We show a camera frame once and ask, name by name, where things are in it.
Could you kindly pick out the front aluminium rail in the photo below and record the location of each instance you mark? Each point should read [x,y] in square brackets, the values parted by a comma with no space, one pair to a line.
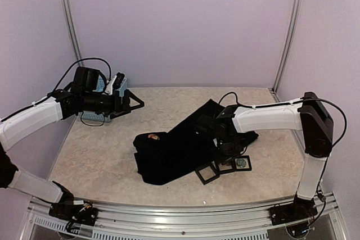
[120,221]

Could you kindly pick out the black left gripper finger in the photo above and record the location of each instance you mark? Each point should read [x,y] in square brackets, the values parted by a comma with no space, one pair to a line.
[133,102]
[116,114]

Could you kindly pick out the middle black square frame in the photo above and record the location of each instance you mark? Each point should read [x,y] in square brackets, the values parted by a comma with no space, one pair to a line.
[225,167]

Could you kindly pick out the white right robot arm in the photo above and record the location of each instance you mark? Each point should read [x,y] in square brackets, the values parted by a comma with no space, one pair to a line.
[305,116]

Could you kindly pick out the right aluminium corner post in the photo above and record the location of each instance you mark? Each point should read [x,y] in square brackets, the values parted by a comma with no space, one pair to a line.
[295,9]

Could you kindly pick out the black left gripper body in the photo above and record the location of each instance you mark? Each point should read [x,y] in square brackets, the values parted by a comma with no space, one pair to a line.
[92,104]

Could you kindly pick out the light blue plastic basket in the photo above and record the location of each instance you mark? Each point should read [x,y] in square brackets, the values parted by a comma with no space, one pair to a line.
[92,119]

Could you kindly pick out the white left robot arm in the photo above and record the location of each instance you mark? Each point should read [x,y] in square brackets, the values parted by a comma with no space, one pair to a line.
[25,136]

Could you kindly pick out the black square frame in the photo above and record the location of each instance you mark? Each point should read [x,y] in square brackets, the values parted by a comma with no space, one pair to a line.
[249,166]
[225,167]
[207,173]

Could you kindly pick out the left black square frame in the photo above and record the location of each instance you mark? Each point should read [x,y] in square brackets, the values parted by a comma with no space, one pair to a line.
[207,173]

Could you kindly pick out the right black square frame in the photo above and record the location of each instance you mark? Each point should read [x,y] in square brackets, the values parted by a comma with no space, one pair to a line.
[249,166]

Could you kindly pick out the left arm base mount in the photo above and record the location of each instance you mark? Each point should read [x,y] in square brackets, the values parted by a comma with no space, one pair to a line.
[75,212]

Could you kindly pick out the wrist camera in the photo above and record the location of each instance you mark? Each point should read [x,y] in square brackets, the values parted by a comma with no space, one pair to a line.
[205,126]
[87,80]

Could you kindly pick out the green round brooch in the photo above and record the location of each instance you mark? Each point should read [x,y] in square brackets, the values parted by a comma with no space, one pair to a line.
[241,163]

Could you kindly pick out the black garment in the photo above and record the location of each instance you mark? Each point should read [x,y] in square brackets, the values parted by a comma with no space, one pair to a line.
[180,151]

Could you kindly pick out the red round brooch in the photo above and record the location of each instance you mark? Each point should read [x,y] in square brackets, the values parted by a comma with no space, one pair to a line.
[154,136]

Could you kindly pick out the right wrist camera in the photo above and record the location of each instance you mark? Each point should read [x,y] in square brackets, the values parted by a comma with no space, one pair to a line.
[205,126]

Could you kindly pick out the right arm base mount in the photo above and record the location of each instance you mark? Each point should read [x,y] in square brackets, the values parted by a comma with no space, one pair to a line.
[296,210]

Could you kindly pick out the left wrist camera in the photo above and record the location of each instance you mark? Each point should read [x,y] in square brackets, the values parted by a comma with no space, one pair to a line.
[87,80]

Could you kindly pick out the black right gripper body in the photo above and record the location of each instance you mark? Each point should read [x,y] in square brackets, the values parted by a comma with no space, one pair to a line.
[229,149]

